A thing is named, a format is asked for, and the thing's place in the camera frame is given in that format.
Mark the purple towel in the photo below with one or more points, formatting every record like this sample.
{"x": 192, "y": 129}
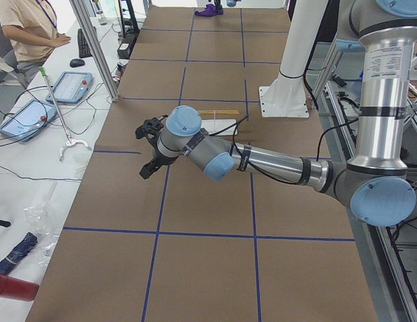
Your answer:
{"x": 210, "y": 11}

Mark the reacher grabber stick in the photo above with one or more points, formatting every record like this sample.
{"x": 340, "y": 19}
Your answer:
{"x": 70, "y": 141}

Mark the upper blue teach pendant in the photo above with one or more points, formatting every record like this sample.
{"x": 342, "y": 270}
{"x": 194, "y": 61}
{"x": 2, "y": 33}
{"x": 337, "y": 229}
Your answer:
{"x": 72, "y": 86}

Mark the blue teach pendant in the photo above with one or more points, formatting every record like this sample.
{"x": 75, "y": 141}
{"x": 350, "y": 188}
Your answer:
{"x": 72, "y": 86}
{"x": 29, "y": 121}

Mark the black box with label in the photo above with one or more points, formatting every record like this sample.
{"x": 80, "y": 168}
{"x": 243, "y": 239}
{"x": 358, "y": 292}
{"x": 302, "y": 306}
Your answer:
{"x": 126, "y": 46}

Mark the clear plastic wrap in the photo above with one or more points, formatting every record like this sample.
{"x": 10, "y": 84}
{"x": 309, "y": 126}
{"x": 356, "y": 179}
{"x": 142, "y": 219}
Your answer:
{"x": 41, "y": 218}

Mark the black computer mouse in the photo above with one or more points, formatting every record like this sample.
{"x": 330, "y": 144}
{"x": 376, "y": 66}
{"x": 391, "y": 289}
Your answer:
{"x": 76, "y": 62}

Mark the lower blue teach pendant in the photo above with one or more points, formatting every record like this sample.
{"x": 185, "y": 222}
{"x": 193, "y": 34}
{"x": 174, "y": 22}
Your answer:
{"x": 29, "y": 121}

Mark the black keyboard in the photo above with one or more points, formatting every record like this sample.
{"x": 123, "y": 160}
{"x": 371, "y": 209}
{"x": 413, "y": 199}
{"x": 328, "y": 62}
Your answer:
{"x": 83, "y": 46}

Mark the folded dark blue umbrella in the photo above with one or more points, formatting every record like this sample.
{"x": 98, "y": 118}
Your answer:
{"x": 18, "y": 253}

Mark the person in beige shirt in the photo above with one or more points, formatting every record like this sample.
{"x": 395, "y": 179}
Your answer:
{"x": 31, "y": 26}

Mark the red cylinder bottle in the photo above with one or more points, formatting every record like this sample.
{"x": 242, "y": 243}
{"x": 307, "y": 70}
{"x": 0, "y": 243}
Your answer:
{"x": 17, "y": 289}

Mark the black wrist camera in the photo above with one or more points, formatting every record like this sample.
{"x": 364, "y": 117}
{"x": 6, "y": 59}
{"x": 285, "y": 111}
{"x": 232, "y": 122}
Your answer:
{"x": 150, "y": 127}

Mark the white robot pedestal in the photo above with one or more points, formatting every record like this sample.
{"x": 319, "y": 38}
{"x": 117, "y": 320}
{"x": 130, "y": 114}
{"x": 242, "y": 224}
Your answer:
{"x": 286, "y": 96}

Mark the aluminium frame post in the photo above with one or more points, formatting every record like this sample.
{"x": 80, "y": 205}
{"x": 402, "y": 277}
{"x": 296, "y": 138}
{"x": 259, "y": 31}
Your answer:
{"x": 88, "y": 24}

